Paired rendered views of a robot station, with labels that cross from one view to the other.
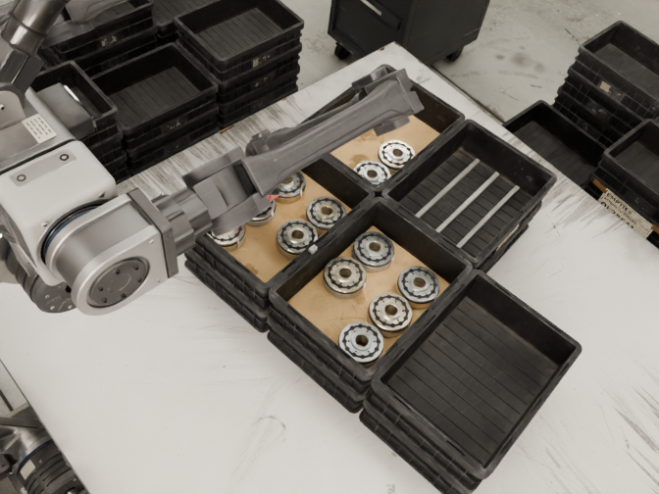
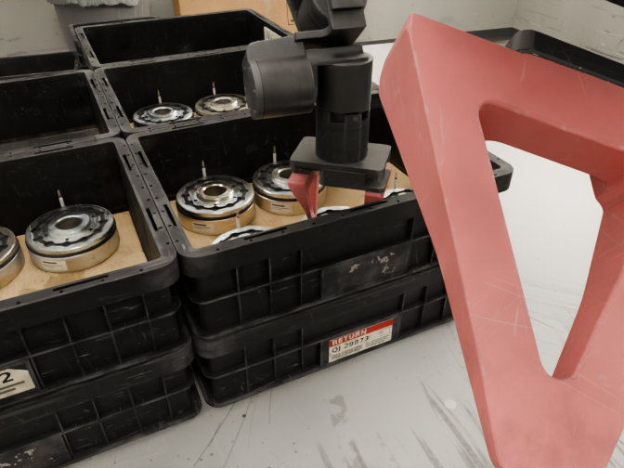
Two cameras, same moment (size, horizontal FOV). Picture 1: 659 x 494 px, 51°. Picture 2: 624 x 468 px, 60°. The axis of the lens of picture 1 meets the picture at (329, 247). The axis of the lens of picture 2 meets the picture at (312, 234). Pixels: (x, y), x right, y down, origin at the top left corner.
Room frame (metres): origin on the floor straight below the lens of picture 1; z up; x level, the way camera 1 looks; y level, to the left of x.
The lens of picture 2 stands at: (1.54, 0.46, 1.23)
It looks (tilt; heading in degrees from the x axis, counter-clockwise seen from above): 35 degrees down; 212
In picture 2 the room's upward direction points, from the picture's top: straight up
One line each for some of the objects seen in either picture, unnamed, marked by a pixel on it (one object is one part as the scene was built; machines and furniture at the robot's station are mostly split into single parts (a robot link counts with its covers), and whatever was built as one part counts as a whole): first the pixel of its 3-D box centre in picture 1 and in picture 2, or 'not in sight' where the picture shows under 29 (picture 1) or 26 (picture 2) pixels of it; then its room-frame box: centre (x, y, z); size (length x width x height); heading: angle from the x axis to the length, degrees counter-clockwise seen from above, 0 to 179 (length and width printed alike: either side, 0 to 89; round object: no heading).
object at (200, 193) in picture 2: (327, 211); (214, 191); (1.08, 0.02, 0.86); 0.05 x 0.05 x 0.01
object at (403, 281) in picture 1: (419, 283); (162, 114); (0.91, -0.23, 0.86); 0.10 x 0.10 x 0.01
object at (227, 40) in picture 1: (239, 67); not in sight; (2.10, 0.48, 0.37); 0.40 x 0.30 x 0.45; 140
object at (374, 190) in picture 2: not in sight; (355, 196); (1.06, 0.22, 0.91); 0.07 x 0.07 x 0.09; 17
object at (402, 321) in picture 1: (390, 311); (223, 105); (0.82, -0.17, 0.86); 0.10 x 0.10 x 0.01
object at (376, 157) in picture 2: not in sight; (342, 136); (1.06, 0.20, 0.98); 0.10 x 0.07 x 0.07; 107
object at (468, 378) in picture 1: (473, 374); (188, 63); (0.70, -0.37, 0.87); 0.40 x 0.30 x 0.11; 147
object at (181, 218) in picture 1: (174, 222); not in sight; (0.55, 0.22, 1.45); 0.09 x 0.08 x 0.12; 50
